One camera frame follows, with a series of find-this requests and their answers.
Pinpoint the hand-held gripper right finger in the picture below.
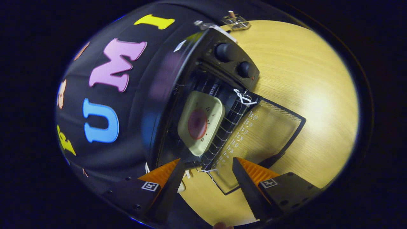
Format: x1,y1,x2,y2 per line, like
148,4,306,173
232,157,322,221

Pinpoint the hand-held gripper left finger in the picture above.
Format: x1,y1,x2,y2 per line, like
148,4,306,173
102,158,186,225

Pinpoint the pink ham slice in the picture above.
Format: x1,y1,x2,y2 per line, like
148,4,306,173
188,109,208,140

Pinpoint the cream square plate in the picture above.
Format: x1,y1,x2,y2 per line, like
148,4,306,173
177,91,225,157

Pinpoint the black toaster oven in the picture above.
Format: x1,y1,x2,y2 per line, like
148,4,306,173
140,24,307,196

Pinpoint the oven wire rack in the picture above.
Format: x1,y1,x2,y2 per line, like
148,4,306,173
191,80,252,170

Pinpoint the metal wire basket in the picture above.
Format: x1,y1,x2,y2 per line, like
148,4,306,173
222,14,251,31

